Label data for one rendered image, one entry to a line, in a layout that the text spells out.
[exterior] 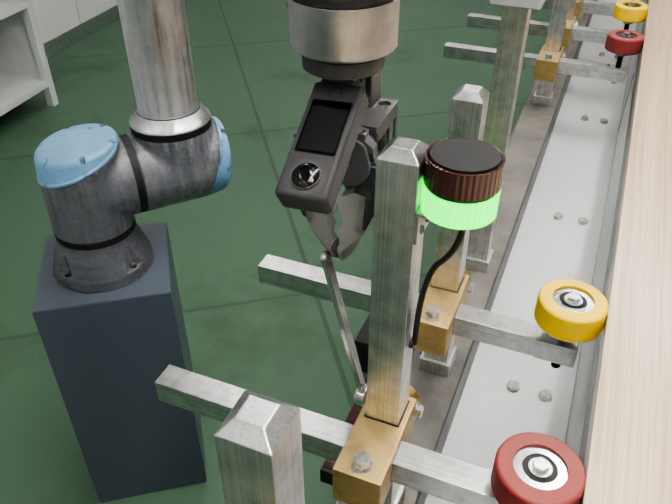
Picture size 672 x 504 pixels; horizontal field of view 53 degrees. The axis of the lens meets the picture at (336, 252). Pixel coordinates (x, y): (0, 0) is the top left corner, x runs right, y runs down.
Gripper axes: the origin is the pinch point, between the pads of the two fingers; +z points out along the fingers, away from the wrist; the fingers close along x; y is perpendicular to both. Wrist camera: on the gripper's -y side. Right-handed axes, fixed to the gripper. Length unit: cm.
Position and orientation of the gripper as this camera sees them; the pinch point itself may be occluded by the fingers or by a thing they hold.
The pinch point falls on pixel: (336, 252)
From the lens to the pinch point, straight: 67.3
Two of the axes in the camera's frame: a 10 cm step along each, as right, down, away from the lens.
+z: 0.1, 8.0, 6.0
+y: 3.8, -5.6, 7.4
